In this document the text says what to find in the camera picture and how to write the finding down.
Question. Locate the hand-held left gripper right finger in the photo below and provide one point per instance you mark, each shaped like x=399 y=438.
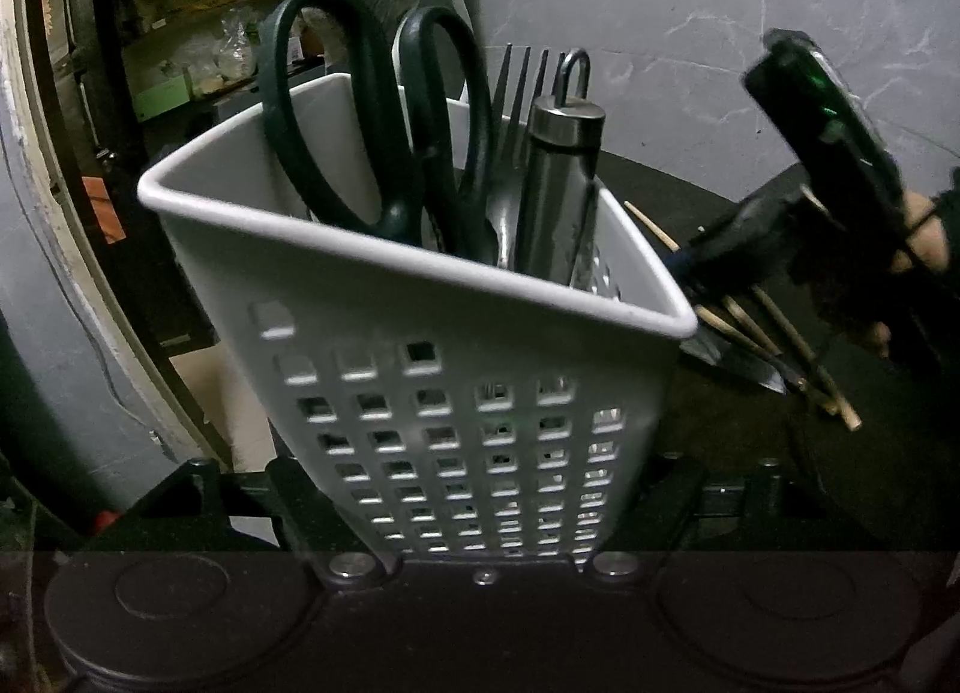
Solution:
x=664 y=494

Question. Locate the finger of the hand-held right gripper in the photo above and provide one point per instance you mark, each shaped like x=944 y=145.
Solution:
x=682 y=265

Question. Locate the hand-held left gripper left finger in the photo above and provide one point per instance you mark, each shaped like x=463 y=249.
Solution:
x=296 y=498

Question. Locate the plain wooden chopstick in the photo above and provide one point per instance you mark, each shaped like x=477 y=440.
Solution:
x=652 y=226
x=750 y=325

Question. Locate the kitchen knife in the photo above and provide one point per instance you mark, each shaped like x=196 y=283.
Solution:
x=750 y=367

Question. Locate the metal fork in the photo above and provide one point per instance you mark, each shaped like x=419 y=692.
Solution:
x=510 y=160

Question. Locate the white perforated plastic basket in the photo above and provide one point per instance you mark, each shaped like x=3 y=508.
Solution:
x=225 y=273

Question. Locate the dark green scissors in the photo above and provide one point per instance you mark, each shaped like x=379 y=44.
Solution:
x=394 y=217

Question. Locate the person's right hand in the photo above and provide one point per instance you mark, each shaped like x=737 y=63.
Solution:
x=930 y=235

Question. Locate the orange printed poster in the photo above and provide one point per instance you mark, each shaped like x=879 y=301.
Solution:
x=103 y=209

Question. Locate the green box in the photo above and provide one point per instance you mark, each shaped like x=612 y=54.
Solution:
x=161 y=99

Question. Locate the dark wooden door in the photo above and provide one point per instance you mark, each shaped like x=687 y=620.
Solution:
x=67 y=138

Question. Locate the clear bag of food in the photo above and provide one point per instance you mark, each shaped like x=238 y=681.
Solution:
x=236 y=55

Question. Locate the wooden storage shelf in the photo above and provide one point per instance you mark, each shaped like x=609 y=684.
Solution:
x=187 y=3

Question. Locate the beige door frame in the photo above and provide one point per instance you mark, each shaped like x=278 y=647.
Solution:
x=24 y=138

